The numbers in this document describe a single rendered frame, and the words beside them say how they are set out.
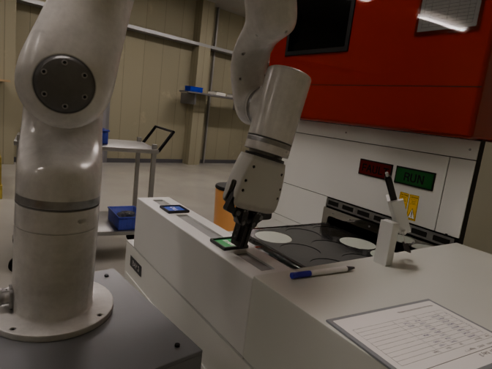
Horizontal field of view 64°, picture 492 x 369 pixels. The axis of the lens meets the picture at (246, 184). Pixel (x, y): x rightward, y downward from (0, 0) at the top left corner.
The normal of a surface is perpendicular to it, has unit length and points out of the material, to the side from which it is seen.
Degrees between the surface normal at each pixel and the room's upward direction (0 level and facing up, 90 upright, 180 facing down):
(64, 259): 92
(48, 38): 63
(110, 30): 70
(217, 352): 90
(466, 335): 0
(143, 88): 90
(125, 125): 90
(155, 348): 3
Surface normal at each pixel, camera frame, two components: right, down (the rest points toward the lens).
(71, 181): 0.62, 0.09
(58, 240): 0.44, 0.25
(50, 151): 0.11, -0.80
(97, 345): 0.15, -0.97
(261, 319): -0.82, 0.00
